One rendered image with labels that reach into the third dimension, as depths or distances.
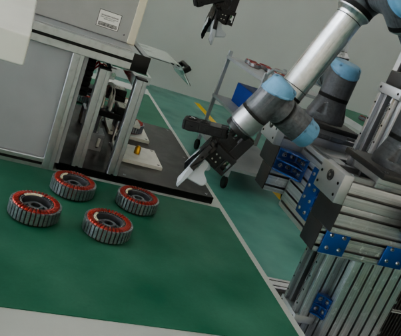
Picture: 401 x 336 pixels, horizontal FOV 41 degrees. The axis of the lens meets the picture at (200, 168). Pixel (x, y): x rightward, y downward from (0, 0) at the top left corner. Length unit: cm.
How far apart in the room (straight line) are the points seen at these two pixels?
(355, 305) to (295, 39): 593
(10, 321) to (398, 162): 115
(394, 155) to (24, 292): 110
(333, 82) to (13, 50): 156
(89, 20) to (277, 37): 618
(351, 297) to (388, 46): 664
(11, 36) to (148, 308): 59
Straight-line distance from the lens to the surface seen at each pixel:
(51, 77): 142
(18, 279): 101
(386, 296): 215
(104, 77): 143
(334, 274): 205
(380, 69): 846
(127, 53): 141
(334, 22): 145
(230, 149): 131
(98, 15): 152
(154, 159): 173
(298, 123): 130
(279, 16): 756
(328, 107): 205
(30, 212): 117
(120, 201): 137
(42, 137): 147
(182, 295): 111
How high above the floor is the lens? 131
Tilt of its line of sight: 17 degrees down
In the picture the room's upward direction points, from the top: 21 degrees clockwise
